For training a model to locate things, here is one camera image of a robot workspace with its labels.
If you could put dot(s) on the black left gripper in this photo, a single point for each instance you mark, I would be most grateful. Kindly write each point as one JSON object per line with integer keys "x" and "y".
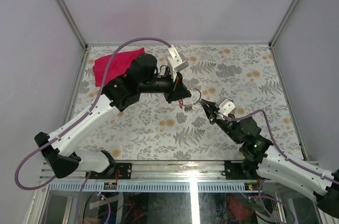
{"x": 177, "y": 89}

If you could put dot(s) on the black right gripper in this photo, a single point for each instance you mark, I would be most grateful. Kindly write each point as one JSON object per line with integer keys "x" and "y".
{"x": 210, "y": 113}

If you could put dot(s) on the large metal keyring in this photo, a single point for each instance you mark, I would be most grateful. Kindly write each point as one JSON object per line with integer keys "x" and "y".
{"x": 194, "y": 99}

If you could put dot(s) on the key with red tag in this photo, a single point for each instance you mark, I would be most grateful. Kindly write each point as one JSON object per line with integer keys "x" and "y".
{"x": 181, "y": 104}

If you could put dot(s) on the key with black tag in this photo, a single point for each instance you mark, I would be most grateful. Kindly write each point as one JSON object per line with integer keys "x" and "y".
{"x": 205, "y": 103}

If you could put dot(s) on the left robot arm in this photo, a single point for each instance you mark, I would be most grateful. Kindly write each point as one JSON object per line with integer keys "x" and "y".
{"x": 60, "y": 148}

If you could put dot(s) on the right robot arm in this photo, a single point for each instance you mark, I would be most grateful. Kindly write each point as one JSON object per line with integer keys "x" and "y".
{"x": 264, "y": 158}

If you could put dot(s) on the red cloth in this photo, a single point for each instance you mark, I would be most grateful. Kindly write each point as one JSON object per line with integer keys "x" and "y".
{"x": 118, "y": 66}

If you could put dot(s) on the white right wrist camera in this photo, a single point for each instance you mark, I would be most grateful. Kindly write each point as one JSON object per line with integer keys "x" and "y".
{"x": 225, "y": 106}

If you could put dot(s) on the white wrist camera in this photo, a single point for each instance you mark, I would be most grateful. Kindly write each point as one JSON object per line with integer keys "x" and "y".
{"x": 225, "y": 106}
{"x": 176, "y": 62}

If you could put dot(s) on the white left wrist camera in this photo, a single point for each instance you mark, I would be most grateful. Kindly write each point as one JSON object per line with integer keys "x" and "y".
{"x": 176, "y": 62}

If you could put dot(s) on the metal mounting rail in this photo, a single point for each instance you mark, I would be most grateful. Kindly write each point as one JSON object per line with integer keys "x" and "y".
{"x": 173, "y": 171}

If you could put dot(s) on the slotted cable duct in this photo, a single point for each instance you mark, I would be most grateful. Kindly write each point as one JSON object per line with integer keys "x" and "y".
{"x": 126, "y": 186}

